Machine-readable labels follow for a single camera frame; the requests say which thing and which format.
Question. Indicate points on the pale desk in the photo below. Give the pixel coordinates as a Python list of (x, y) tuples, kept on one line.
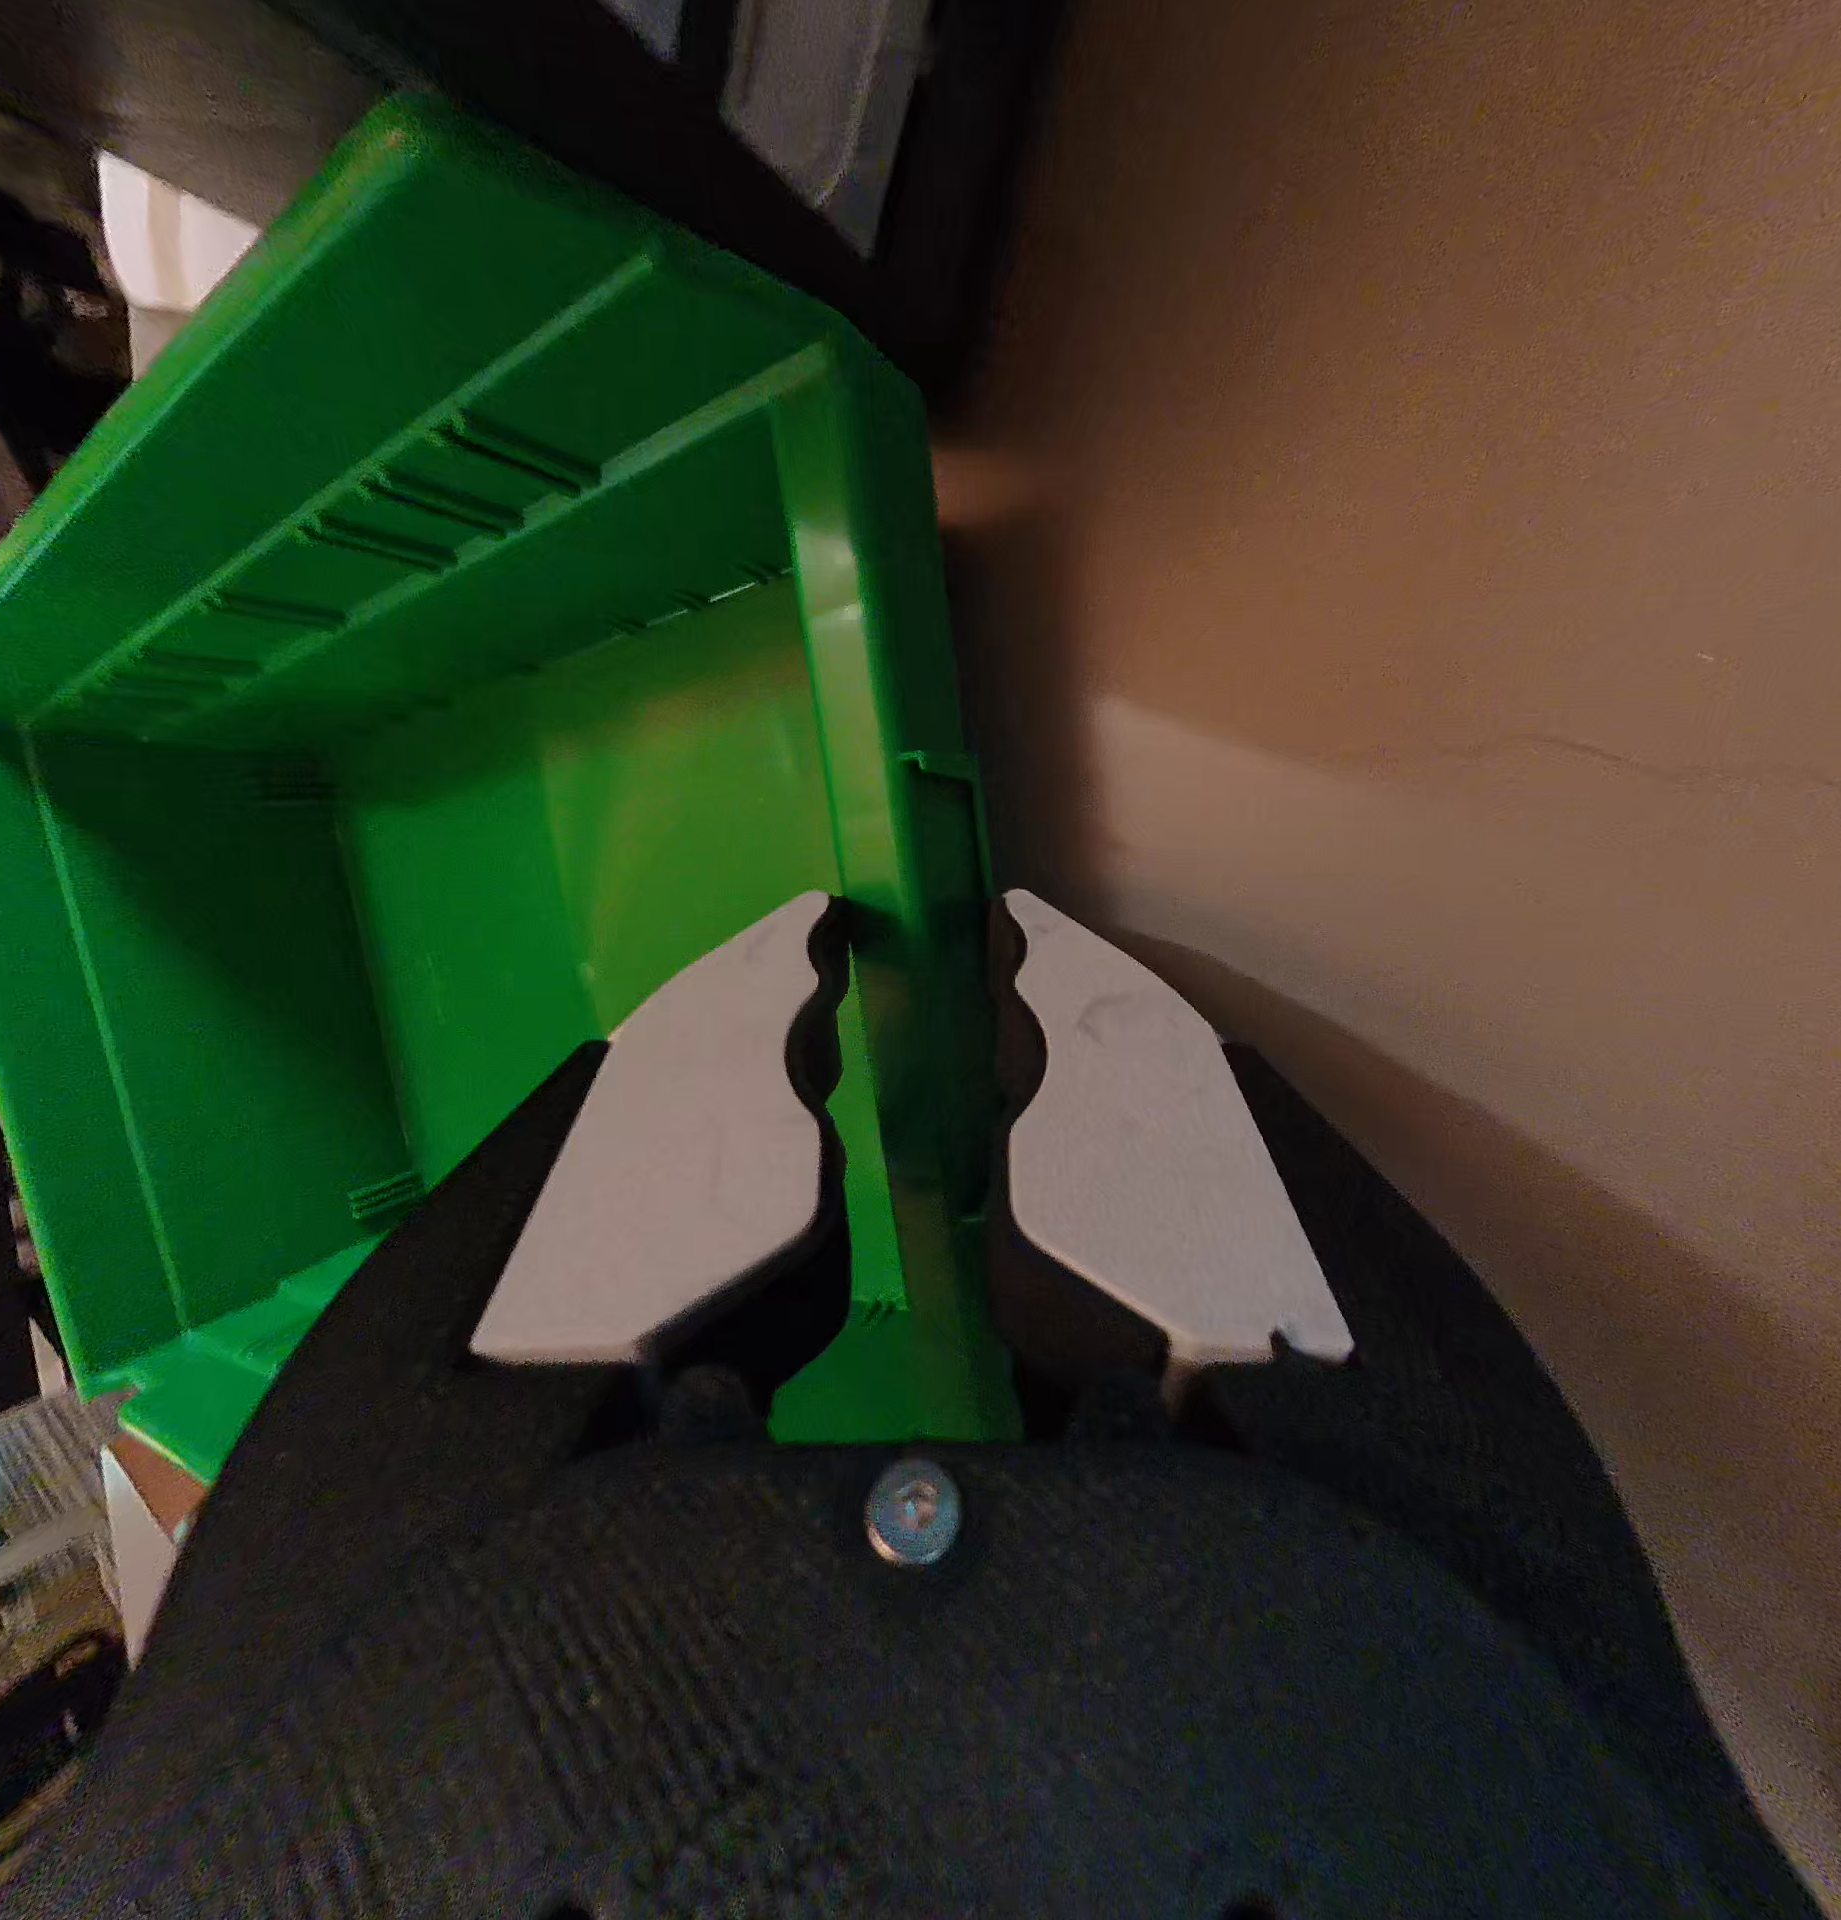
[(1460, 600)]

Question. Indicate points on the black drawer cabinet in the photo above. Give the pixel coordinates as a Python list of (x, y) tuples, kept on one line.
[(980, 226)]

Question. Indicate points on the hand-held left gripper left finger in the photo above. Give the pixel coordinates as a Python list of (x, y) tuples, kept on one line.
[(666, 1170)]

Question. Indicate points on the set of clear cabinet drawers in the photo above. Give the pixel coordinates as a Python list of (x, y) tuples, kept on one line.
[(823, 105)]

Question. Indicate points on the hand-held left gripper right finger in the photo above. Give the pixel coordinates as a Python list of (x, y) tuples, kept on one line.
[(1145, 1170)]

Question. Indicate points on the green plastic bin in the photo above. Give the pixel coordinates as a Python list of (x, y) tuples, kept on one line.
[(261, 976)]

